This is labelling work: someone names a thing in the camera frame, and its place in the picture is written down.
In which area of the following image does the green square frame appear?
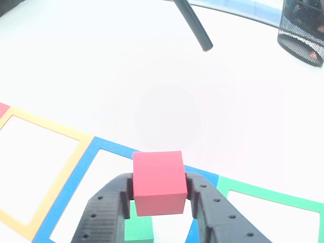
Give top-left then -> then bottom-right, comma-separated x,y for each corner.
216,176 -> 324,243

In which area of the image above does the black mesh object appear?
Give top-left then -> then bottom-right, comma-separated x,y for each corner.
276,0 -> 324,68

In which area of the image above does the green square block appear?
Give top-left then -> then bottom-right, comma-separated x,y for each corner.
124,201 -> 155,243

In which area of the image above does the small red cube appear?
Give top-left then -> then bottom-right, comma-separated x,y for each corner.
132,150 -> 189,217

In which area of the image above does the blue square frame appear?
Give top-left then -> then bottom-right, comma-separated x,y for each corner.
31,136 -> 220,243

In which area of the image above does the dark grey rod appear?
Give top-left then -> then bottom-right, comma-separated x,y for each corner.
173,0 -> 214,52

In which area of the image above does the red square frame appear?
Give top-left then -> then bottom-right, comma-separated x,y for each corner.
0,102 -> 11,119

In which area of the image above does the orange square frame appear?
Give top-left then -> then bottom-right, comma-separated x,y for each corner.
0,106 -> 95,242

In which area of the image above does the pale blue sheet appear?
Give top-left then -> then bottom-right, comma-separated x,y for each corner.
188,0 -> 284,27

